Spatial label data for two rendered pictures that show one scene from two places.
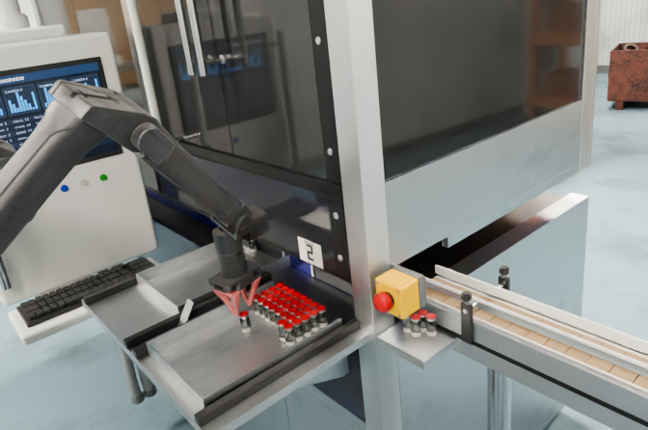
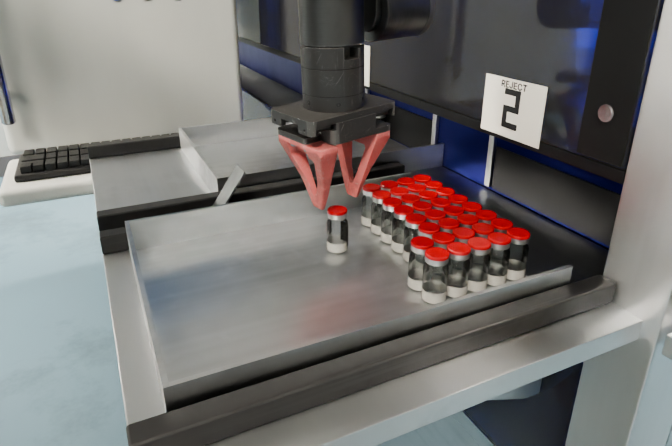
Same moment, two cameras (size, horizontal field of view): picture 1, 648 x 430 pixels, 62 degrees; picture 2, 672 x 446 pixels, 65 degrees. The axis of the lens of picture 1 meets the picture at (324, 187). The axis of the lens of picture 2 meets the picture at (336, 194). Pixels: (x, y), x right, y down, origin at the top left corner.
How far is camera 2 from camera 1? 0.73 m
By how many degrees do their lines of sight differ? 13
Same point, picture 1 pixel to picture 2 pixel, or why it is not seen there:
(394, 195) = not seen: outside the picture
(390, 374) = (654, 430)
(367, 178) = not seen: outside the picture
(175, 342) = (188, 240)
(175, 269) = (246, 139)
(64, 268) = (102, 119)
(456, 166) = not seen: outside the picture
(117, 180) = (196, 5)
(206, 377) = (216, 326)
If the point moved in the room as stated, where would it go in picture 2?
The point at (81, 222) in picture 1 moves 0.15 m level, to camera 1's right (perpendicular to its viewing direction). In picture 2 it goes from (135, 55) to (200, 58)
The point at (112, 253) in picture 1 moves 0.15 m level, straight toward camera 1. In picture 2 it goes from (175, 115) to (168, 133)
